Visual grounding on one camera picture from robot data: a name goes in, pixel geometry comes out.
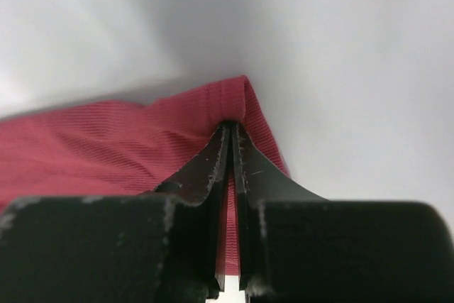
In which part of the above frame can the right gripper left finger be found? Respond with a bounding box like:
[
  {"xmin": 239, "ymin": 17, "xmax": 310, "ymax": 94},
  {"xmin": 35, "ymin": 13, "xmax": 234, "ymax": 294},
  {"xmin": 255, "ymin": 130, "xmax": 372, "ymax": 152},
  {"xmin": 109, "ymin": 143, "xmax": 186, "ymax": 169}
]
[{"xmin": 1, "ymin": 123, "xmax": 231, "ymax": 302}]

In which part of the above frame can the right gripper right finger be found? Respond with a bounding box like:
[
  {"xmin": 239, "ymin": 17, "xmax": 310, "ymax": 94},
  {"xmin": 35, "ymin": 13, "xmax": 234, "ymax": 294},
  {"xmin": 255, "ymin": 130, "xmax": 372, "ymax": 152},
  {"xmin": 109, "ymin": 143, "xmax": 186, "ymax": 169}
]
[{"xmin": 231, "ymin": 123, "xmax": 453, "ymax": 302}]

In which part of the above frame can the maroon garment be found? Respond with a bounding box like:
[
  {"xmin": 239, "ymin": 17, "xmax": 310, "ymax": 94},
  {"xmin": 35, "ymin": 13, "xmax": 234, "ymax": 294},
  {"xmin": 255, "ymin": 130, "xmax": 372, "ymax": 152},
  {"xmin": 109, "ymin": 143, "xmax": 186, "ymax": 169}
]
[{"xmin": 0, "ymin": 75, "xmax": 292, "ymax": 276}]

